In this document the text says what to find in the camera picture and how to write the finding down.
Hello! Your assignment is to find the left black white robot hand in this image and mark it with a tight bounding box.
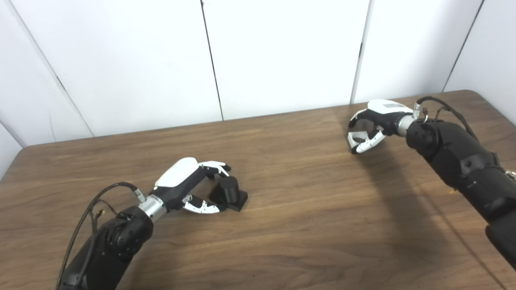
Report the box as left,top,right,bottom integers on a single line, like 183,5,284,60
153,157,232,214

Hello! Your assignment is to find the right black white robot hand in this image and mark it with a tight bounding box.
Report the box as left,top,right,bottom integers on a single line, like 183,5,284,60
348,99,414,155

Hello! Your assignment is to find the white square piece with hole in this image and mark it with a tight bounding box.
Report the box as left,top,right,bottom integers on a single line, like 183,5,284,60
348,131,369,151

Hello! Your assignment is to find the black peg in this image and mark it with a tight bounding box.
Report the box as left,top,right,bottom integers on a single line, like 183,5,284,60
208,176,248,212

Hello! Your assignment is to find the thick black left wrist cable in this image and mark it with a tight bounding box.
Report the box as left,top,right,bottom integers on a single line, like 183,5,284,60
56,182,146,288

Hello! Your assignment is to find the thin black left arm wire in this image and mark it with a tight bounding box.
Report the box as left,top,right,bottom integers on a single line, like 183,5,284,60
90,199,122,221

